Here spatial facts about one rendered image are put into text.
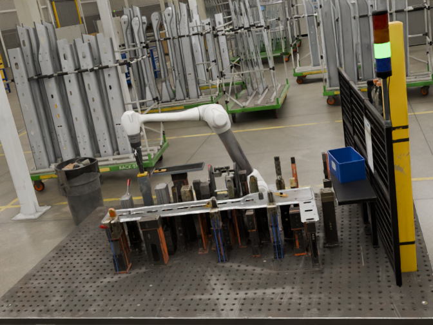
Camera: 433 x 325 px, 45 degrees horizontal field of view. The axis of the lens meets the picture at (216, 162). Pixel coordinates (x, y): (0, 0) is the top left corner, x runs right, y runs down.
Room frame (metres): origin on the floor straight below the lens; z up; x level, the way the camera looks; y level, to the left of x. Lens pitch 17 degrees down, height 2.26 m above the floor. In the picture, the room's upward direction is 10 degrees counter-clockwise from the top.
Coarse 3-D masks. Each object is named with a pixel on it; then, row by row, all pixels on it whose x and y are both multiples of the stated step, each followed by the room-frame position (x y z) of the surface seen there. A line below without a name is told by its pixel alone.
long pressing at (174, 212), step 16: (288, 192) 3.12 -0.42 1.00; (304, 192) 3.07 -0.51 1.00; (128, 208) 3.32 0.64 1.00; (144, 208) 3.28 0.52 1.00; (160, 208) 3.23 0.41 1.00; (176, 208) 3.18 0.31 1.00; (192, 208) 3.13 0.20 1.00; (208, 208) 3.08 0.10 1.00; (224, 208) 3.05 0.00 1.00; (240, 208) 3.02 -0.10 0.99
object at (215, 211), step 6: (210, 210) 2.94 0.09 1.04; (216, 210) 2.93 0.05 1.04; (210, 216) 2.93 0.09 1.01; (216, 216) 2.92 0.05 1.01; (216, 222) 2.92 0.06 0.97; (216, 228) 2.92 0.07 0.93; (216, 234) 2.93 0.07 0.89; (222, 234) 2.97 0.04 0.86; (216, 240) 2.93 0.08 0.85; (222, 240) 2.93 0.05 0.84; (216, 246) 2.93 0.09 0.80; (222, 246) 2.91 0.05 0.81; (216, 252) 2.93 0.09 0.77; (222, 252) 2.92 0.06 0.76; (216, 258) 2.98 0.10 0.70; (222, 258) 2.93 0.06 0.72; (228, 258) 2.95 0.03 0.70
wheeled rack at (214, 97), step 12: (204, 24) 11.27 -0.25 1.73; (180, 36) 10.77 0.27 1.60; (204, 48) 10.35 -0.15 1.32; (216, 72) 11.24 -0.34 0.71; (216, 84) 11.23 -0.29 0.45; (204, 96) 10.95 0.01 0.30; (216, 96) 10.85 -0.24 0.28; (144, 108) 10.77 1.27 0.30; (156, 108) 10.67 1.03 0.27; (168, 108) 10.54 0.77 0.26; (180, 108) 10.48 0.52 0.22
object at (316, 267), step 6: (306, 222) 2.66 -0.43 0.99; (312, 222) 2.65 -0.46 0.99; (312, 228) 2.65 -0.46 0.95; (312, 234) 2.66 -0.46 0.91; (312, 240) 2.66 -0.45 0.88; (312, 246) 2.66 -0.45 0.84; (312, 252) 2.66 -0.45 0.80; (312, 258) 2.66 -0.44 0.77; (318, 258) 2.65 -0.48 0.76; (312, 264) 2.66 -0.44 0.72; (318, 264) 2.67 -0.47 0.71; (312, 270) 2.63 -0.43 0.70; (318, 270) 2.62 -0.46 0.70
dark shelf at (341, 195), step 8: (328, 160) 3.51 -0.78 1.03; (336, 184) 3.03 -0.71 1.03; (344, 184) 3.01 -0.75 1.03; (352, 184) 2.99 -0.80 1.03; (360, 184) 2.97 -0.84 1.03; (368, 184) 2.95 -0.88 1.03; (336, 192) 2.91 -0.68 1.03; (344, 192) 2.89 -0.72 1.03; (352, 192) 2.87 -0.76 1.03; (360, 192) 2.85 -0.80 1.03; (368, 192) 2.83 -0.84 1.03; (336, 200) 2.84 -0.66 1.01; (344, 200) 2.78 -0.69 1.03; (352, 200) 2.77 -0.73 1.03; (360, 200) 2.76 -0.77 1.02; (368, 200) 2.75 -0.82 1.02; (376, 200) 2.75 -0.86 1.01
